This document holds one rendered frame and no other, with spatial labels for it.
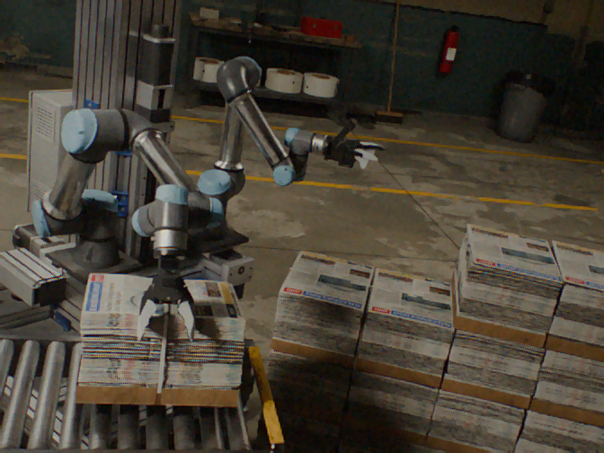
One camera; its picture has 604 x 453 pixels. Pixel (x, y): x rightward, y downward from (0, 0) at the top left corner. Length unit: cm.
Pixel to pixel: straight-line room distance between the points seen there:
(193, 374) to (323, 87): 681
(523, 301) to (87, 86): 160
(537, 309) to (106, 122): 141
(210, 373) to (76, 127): 75
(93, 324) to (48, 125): 122
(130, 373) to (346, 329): 91
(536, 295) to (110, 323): 132
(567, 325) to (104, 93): 167
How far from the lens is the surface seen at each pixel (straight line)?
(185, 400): 187
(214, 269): 280
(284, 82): 836
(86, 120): 210
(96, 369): 183
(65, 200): 235
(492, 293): 245
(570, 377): 261
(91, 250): 253
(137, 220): 187
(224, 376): 185
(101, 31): 265
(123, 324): 178
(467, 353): 255
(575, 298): 248
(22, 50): 894
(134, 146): 214
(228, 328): 180
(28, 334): 221
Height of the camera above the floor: 193
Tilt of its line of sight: 21 degrees down
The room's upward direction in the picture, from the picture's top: 10 degrees clockwise
